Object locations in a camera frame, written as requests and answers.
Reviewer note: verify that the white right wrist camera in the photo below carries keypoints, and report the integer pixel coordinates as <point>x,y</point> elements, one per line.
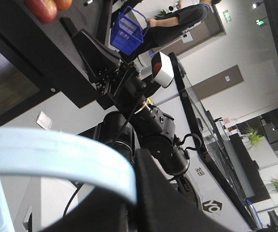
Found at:
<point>162,70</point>

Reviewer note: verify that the light blue plastic basket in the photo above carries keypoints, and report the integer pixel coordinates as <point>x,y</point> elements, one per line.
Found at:
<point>36,152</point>

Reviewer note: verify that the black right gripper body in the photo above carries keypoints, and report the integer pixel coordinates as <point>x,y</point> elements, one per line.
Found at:
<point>124,89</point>

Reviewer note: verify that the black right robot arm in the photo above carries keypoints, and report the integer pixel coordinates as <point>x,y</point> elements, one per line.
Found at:
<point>136,118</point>

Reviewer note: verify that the person in dark shirt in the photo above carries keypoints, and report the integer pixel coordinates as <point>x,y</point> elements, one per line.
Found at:
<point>170,26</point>

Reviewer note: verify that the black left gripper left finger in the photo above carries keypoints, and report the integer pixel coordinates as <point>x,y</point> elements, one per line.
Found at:
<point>99,60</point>

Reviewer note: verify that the dark blue shopping basket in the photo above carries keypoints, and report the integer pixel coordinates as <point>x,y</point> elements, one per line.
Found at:
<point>126,35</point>

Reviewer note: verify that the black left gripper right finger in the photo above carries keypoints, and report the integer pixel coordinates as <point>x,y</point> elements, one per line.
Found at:
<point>160,208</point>

